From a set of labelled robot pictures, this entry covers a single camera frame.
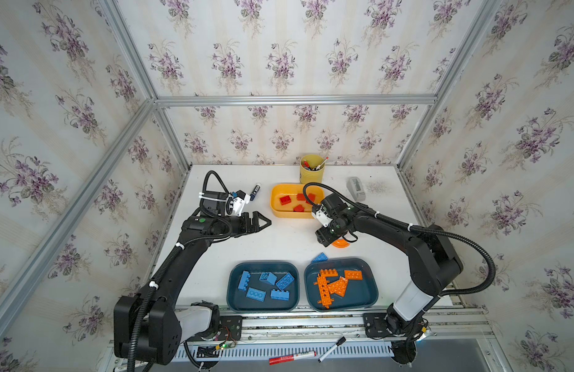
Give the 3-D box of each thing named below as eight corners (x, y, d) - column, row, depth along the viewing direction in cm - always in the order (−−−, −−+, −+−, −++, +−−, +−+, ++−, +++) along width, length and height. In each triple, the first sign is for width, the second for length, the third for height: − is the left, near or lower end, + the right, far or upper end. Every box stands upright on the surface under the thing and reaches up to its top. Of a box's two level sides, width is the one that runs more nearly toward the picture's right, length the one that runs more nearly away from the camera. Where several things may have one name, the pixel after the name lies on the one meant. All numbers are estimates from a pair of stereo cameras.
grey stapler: (356, 202, 108) (357, 198, 105) (345, 181, 116) (346, 177, 114) (366, 201, 108) (368, 196, 106) (355, 180, 117) (357, 175, 114)
